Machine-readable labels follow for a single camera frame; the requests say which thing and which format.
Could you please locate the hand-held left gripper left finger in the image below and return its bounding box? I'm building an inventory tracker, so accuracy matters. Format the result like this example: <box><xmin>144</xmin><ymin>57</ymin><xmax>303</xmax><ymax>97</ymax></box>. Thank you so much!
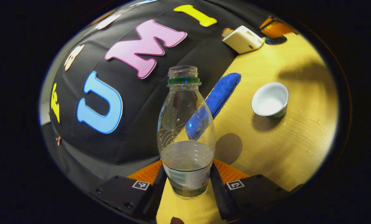
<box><xmin>91</xmin><ymin>160</ymin><xmax>167</xmax><ymax>223</ymax></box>

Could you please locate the blue towel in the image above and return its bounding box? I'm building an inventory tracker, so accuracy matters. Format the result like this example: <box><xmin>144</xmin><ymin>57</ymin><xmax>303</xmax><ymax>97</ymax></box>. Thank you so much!
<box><xmin>185</xmin><ymin>72</ymin><xmax>242</xmax><ymax>141</ymax></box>

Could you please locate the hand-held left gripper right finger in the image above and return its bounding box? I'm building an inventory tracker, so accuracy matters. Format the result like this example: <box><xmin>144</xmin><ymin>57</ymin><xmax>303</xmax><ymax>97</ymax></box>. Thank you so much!
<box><xmin>209</xmin><ymin>159</ymin><xmax>304</xmax><ymax>222</ymax></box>

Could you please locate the white teacup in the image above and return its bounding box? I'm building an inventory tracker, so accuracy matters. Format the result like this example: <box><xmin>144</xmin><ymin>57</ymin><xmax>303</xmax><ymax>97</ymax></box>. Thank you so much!
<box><xmin>251</xmin><ymin>82</ymin><xmax>289</xmax><ymax>119</ymax></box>

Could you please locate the clear plastic water bottle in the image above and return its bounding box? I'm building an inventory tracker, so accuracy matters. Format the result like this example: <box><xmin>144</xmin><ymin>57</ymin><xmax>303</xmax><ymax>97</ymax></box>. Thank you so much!
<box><xmin>157</xmin><ymin>65</ymin><xmax>216</xmax><ymax>199</ymax></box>

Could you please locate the round brown coaster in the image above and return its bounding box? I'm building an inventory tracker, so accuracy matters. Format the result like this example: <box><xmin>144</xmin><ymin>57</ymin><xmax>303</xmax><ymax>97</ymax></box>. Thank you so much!
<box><xmin>214</xmin><ymin>133</ymin><xmax>243</xmax><ymax>165</ymax></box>

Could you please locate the white toaster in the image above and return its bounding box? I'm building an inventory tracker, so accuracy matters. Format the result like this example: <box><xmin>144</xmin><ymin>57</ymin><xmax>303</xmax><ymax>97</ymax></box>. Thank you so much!
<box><xmin>222</xmin><ymin>26</ymin><xmax>264</xmax><ymax>54</ymax></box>

